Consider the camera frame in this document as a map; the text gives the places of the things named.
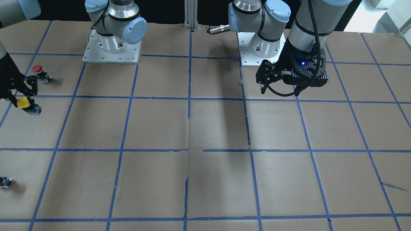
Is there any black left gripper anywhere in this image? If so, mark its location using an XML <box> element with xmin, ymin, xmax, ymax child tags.
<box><xmin>256</xmin><ymin>41</ymin><xmax>328</xmax><ymax>97</ymax></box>

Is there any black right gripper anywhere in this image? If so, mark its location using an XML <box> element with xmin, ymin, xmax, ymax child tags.
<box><xmin>0</xmin><ymin>53</ymin><xmax>38</xmax><ymax>100</ymax></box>

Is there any yellow push button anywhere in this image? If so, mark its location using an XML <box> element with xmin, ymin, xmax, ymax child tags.
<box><xmin>17</xmin><ymin>96</ymin><xmax>41</xmax><ymax>115</ymax></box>

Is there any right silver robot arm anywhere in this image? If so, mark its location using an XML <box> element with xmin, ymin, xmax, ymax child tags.
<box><xmin>1</xmin><ymin>0</ymin><xmax>148</xmax><ymax>107</ymax></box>

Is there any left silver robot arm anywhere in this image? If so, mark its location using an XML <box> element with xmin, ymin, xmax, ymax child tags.
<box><xmin>228</xmin><ymin>0</ymin><xmax>351</xmax><ymax>97</ymax></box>

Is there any red push button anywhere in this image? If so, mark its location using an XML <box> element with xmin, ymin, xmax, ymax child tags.
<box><xmin>31</xmin><ymin>65</ymin><xmax>51</xmax><ymax>84</ymax></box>

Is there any green push button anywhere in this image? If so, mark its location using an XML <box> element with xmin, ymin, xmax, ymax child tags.
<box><xmin>0</xmin><ymin>176</ymin><xmax>12</xmax><ymax>189</ymax></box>

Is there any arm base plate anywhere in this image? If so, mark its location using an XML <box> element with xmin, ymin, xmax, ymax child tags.
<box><xmin>237</xmin><ymin>32</ymin><xmax>286</xmax><ymax>68</ymax></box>
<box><xmin>82</xmin><ymin>30</ymin><xmax>142</xmax><ymax>64</ymax></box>

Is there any silver cable connector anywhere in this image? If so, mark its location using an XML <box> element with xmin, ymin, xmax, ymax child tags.
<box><xmin>206</xmin><ymin>24</ymin><xmax>230</xmax><ymax>35</ymax></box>

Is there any aluminium frame post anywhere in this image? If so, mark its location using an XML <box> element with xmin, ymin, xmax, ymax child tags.
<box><xmin>184</xmin><ymin>0</ymin><xmax>198</xmax><ymax>30</ymax></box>

